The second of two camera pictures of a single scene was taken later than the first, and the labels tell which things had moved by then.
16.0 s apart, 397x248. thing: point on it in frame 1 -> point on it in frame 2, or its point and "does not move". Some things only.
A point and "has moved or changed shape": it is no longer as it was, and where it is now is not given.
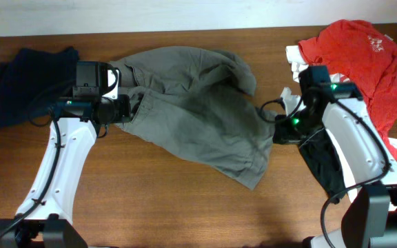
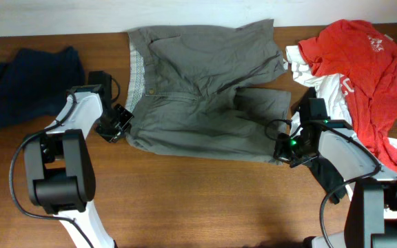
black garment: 321,155 does not move
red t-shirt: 367,54 does not move
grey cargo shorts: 200,103 has moved or changed shape
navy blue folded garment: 30,81 does not move
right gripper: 284,136 -> 280,152
